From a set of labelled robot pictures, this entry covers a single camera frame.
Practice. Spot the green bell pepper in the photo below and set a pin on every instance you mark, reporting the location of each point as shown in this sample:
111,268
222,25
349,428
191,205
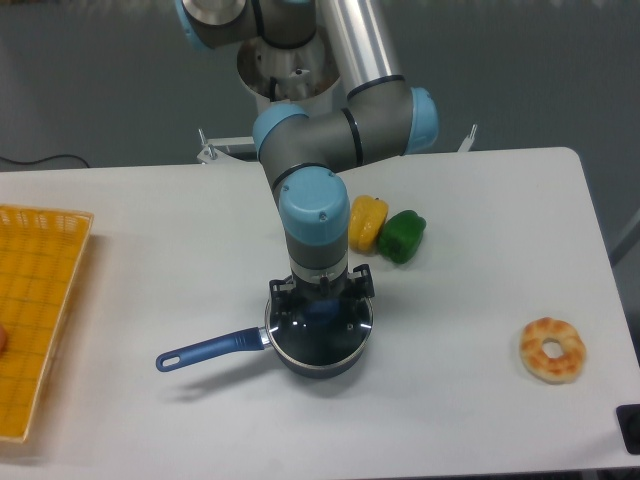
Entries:
401,236

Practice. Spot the yellow bell pepper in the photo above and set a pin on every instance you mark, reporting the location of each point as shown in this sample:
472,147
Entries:
368,216

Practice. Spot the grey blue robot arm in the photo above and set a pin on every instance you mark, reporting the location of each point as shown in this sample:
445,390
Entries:
303,155

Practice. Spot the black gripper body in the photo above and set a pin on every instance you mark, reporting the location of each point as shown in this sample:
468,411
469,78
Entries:
325,295

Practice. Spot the glass lid blue knob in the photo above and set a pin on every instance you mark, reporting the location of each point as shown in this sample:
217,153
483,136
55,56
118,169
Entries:
320,333

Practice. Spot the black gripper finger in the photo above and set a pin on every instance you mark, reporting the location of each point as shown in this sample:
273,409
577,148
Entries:
281,293
360,282

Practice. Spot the yellow woven basket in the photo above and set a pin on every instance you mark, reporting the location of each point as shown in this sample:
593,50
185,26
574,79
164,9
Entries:
41,252

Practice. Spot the blue saucepan with handle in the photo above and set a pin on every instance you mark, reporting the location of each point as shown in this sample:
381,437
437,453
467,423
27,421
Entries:
251,339

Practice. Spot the toasted bagel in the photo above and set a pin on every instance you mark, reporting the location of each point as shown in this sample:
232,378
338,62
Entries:
552,350

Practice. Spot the black device at table edge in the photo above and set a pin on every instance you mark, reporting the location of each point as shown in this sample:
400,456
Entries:
629,422

